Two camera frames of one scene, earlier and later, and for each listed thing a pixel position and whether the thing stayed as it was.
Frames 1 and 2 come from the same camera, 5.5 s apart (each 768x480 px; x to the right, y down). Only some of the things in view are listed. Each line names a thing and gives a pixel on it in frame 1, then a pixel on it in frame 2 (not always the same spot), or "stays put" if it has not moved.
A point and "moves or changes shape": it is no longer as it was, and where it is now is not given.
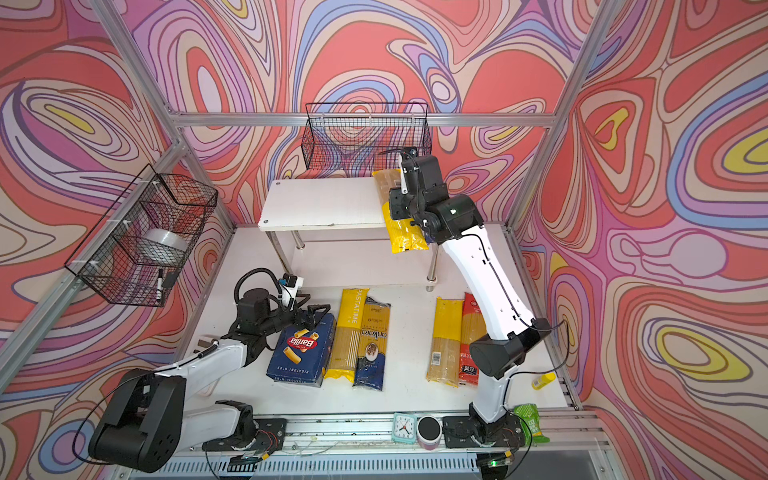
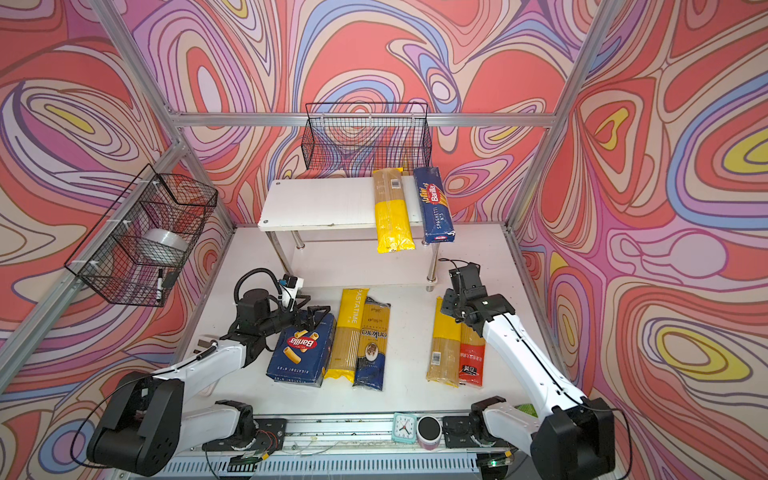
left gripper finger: x=310 y=318 stays put
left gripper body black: x=279 y=319 stays put
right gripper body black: x=405 y=206 to x=453 y=303
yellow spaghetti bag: x=404 y=236 moves or changes shape
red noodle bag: x=474 y=326 stays put
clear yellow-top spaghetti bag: x=445 y=343 stays put
